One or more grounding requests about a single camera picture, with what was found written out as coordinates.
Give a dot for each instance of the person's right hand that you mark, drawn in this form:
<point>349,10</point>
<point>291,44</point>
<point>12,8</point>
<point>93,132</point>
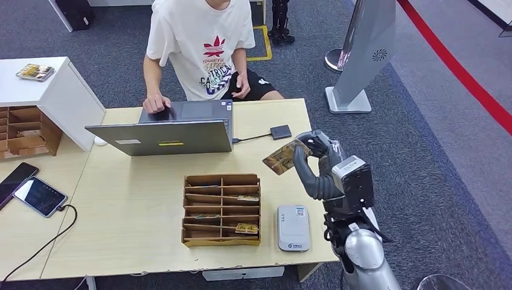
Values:
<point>156,105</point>

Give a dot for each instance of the person's left hand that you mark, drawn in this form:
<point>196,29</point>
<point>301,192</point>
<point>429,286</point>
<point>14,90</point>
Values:
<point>242,86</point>

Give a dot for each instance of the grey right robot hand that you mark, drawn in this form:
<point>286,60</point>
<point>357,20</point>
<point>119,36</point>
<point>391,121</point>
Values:
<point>320,180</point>

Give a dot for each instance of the gold ID card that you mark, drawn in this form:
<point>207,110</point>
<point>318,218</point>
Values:
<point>282,160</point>

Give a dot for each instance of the gold room key card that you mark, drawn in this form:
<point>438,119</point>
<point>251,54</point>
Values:
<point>248,198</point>
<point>247,228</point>

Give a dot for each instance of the person's left forearm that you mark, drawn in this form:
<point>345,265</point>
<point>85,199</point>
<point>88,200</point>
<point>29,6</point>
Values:
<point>240,62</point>

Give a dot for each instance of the person's right forearm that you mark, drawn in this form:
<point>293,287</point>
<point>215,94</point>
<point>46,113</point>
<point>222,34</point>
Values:
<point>151,82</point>

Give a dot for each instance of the white card reader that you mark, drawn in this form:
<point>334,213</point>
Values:
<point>293,228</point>

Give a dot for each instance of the person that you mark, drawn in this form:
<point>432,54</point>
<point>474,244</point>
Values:
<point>200,40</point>

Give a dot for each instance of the blue card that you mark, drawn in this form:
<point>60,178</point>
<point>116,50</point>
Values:
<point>208,186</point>

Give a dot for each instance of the wooden card organiser box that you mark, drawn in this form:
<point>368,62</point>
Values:
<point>200,242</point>

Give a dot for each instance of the grey laptop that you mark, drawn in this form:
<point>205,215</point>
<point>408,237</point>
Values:
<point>160,138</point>

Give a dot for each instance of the black square usb hub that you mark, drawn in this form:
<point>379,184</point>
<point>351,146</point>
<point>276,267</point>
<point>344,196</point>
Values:
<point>280,132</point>

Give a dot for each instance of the black robot legs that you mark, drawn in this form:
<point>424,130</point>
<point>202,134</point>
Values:
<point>280,38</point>

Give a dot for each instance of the white mouse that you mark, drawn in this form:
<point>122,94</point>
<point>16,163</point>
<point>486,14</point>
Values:
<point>100,141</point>

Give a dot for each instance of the chrome stanchion base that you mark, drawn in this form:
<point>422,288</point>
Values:
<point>332,60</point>

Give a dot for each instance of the white cabinet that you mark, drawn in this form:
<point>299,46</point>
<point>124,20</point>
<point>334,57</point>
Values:
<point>60,100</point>

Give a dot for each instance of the wooden pigeonhole organiser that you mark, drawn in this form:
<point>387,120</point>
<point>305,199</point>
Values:
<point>52,136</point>

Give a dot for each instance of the black case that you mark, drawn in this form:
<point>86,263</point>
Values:
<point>76,14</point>

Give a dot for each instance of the grey under-desk tray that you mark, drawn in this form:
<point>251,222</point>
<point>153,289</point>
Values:
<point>240,274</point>

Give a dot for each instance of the stack of gold cards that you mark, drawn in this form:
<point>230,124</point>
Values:
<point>35,72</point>

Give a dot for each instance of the grey kiosk stand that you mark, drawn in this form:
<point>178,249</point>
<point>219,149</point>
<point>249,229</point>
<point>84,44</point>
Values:
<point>364,52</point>

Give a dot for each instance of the white furniture leg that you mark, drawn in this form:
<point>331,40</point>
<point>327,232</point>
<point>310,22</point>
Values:
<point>60,16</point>

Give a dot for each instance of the phone with lit screen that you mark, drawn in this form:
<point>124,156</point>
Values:
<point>40,197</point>

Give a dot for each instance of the dark round stool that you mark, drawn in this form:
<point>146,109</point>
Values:
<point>440,284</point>

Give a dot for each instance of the black phone with dark screen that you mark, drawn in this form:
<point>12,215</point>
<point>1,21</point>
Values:
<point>16,182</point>

